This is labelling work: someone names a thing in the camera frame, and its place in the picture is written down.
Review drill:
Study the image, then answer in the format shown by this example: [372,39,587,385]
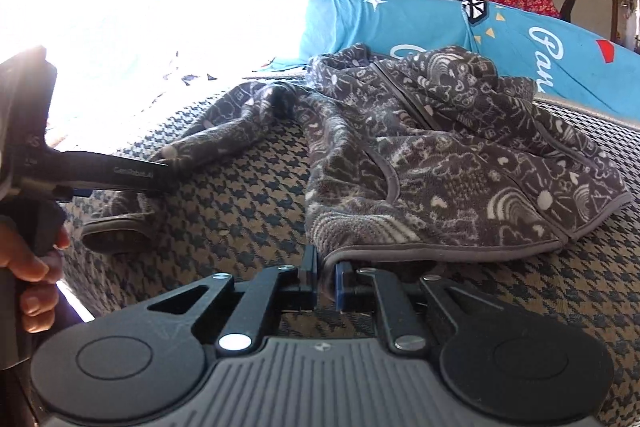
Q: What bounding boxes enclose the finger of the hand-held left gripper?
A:
[50,150,177,198]

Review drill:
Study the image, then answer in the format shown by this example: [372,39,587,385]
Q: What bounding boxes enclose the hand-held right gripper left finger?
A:
[147,245,321,353]

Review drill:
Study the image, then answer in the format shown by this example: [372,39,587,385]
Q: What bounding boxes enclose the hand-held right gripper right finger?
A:
[335,260,482,354]

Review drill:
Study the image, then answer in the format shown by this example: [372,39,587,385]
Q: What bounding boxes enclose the grey patterned fleece jacket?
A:
[80,43,633,269]

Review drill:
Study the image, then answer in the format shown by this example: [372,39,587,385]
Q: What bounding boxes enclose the person's left hand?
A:
[0,219,71,334]

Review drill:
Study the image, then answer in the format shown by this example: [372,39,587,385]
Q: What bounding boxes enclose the houndstooth sofa seat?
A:
[60,72,640,427]

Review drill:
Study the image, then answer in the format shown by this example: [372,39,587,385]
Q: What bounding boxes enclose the blue cushion with white star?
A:
[260,0,475,72]

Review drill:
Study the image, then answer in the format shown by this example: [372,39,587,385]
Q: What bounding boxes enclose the blue cushion with white script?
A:
[462,0,640,118]

